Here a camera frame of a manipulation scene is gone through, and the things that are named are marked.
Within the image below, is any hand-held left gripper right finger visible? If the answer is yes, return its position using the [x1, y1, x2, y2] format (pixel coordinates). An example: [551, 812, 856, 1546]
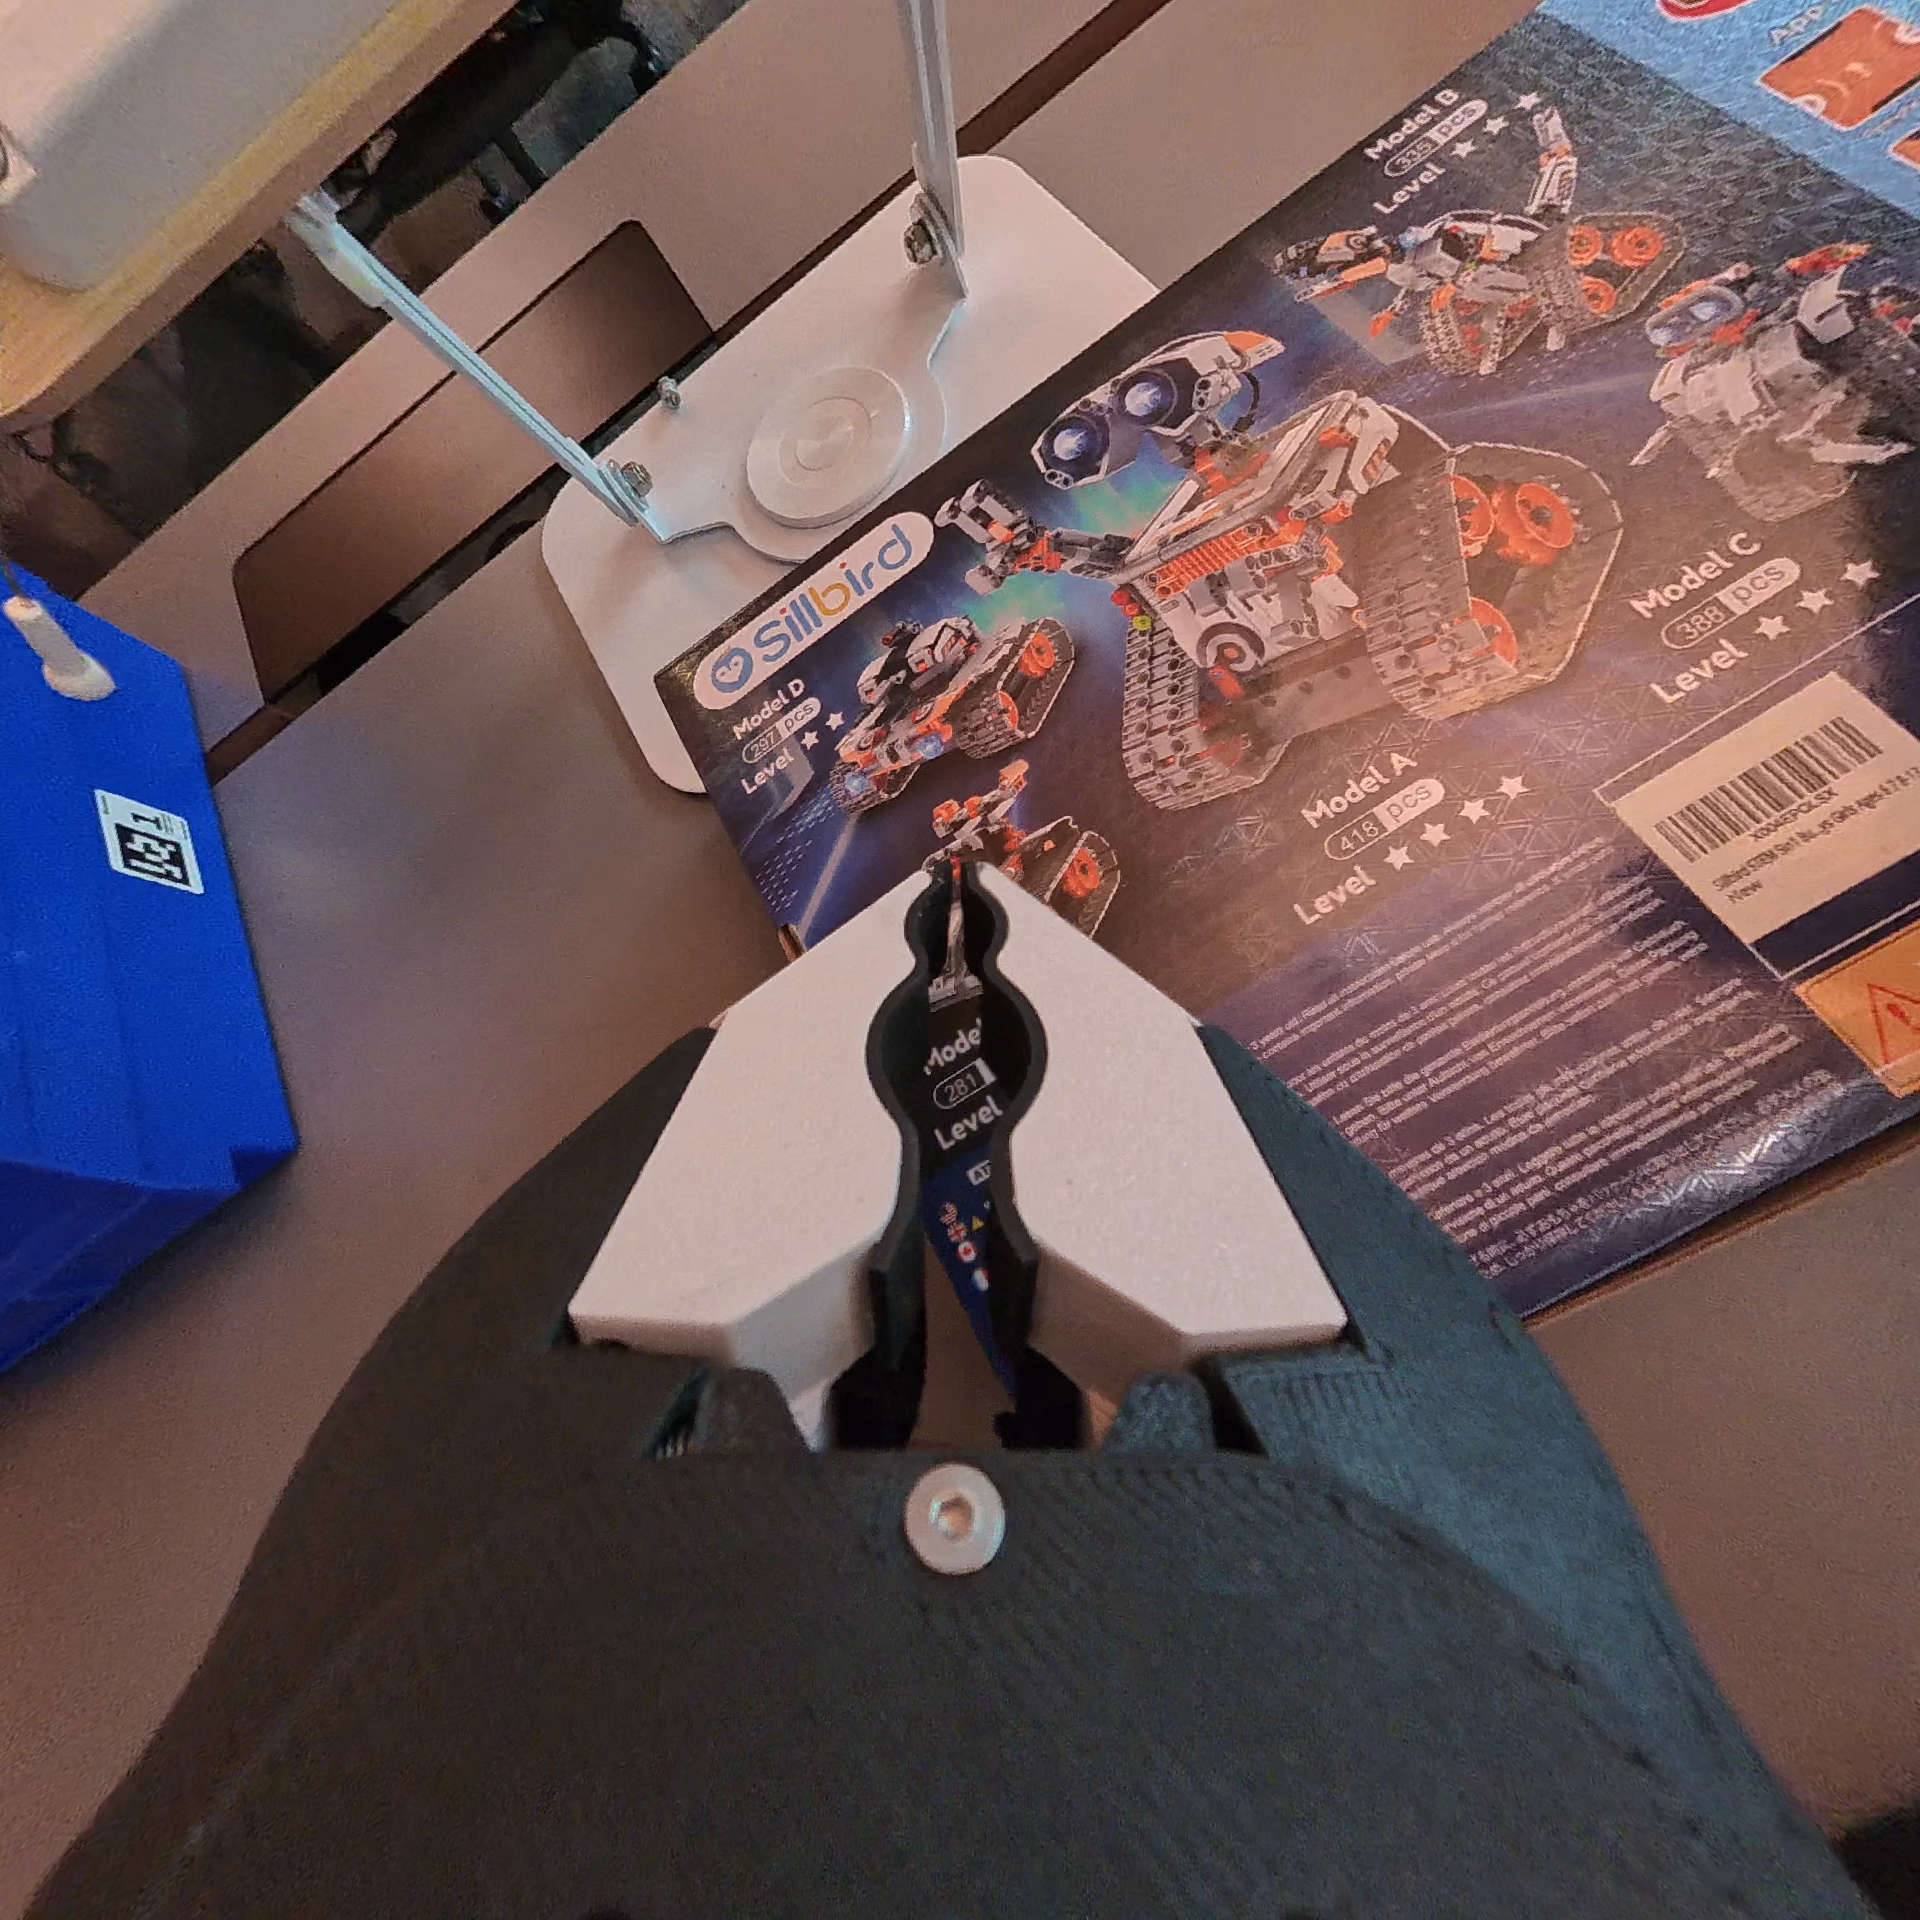
[967, 862, 1348, 1449]

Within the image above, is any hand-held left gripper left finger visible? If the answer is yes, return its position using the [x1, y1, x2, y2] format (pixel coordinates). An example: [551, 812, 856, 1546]
[567, 866, 962, 1453]

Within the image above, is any blue robot kit box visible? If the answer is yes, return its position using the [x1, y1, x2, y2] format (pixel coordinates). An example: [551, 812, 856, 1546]
[656, 0, 1920, 1321]

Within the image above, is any grey desk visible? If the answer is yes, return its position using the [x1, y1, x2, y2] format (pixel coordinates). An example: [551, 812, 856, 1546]
[0, 0, 1920, 1920]

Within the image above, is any blue plastic bin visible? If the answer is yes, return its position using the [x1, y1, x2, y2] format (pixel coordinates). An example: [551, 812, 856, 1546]
[0, 562, 300, 1374]

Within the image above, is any white stand base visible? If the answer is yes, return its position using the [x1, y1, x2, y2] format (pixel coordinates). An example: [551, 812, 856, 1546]
[539, 153, 1164, 792]

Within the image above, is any wooden table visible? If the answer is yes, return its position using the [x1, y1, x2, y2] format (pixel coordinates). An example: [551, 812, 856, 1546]
[0, 0, 519, 430]

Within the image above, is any white box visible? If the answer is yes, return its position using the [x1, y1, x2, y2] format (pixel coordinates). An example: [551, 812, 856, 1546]
[0, 0, 453, 294]

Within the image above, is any white cable plug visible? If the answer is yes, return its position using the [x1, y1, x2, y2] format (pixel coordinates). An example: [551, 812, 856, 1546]
[0, 556, 118, 703]

